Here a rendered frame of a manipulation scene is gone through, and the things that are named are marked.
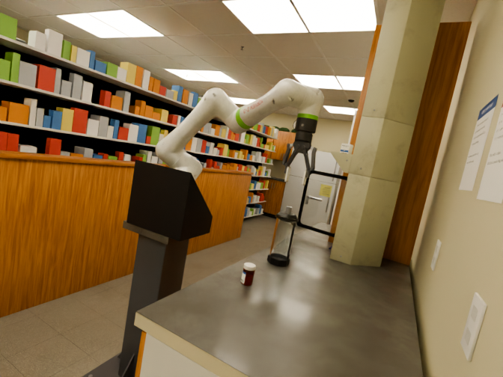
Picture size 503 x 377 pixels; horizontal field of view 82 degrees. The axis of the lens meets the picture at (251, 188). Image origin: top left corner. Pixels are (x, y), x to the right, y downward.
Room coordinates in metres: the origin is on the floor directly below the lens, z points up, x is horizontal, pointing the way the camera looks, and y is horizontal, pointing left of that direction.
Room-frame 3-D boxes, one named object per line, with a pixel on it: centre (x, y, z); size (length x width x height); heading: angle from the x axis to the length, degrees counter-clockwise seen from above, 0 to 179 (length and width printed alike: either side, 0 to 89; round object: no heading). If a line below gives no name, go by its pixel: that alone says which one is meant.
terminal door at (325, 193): (1.90, -0.48, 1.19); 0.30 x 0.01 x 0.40; 57
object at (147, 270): (1.59, 0.43, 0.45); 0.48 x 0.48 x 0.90; 65
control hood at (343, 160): (1.70, -0.51, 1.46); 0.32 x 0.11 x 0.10; 154
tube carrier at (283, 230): (1.31, -0.19, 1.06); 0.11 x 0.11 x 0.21
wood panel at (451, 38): (1.80, -0.80, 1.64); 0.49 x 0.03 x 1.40; 64
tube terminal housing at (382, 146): (1.62, -0.67, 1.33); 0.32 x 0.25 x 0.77; 154
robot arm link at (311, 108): (1.30, -0.18, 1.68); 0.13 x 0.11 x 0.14; 120
